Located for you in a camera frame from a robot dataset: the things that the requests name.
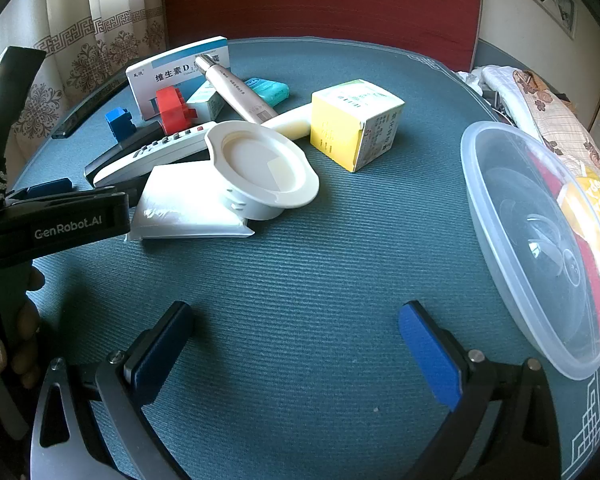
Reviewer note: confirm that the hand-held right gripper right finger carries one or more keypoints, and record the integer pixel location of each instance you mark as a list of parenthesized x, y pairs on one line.
[(430, 360)]

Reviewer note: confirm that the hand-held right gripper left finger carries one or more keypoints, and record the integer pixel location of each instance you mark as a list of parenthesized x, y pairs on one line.
[(155, 360)]

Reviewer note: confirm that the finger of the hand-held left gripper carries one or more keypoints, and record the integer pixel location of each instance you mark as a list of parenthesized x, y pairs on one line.
[(45, 190), (115, 192)]

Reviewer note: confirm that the black remote control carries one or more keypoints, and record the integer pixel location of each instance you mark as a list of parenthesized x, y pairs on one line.
[(125, 147)]

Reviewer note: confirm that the white remote control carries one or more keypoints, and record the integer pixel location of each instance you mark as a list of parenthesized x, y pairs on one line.
[(155, 155)]

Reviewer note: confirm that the large white tube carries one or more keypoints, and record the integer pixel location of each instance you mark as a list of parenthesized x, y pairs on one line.
[(180, 205)]

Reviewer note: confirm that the blue plastic block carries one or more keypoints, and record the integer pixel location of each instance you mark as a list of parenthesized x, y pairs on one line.
[(119, 122)]

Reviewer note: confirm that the red plastic block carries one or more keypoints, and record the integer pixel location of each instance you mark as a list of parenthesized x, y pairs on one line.
[(175, 110)]

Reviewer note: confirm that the small white and teal box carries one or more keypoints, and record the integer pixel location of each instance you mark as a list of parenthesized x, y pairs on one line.
[(205, 102)]

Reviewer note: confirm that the white and blue medicine box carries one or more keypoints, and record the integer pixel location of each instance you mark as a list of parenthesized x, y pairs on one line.
[(170, 72)]

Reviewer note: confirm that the clear plastic bowl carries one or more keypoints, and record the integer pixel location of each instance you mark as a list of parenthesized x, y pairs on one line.
[(520, 240)]

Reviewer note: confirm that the beige cosmetic tube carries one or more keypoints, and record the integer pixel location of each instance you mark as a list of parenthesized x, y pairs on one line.
[(235, 92)]

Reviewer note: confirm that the cream white plastic piece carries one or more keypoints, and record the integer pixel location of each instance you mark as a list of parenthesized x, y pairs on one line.
[(287, 122)]

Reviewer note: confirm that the teal floss container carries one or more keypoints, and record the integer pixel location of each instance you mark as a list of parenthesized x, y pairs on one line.
[(272, 91)]

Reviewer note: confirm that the yellow and white box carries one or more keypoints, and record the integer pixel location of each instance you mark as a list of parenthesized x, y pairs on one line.
[(340, 130)]

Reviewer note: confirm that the person's left forearm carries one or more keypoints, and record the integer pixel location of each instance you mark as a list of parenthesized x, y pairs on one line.
[(15, 100)]

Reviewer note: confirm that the teal ribbed desktop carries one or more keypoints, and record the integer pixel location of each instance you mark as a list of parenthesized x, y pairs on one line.
[(300, 270)]

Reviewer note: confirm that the person's left hand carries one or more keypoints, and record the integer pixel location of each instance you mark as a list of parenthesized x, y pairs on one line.
[(27, 330)]

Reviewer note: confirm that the patterned beige curtain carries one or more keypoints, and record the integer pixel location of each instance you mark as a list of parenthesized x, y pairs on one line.
[(105, 25)]

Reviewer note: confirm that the floral quilt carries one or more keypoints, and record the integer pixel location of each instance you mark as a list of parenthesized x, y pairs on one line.
[(555, 120)]

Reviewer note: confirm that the red headboard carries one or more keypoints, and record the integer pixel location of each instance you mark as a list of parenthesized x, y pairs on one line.
[(320, 0)]

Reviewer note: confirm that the crumpled white cloth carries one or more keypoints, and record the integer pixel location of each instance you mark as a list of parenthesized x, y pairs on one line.
[(470, 80)]

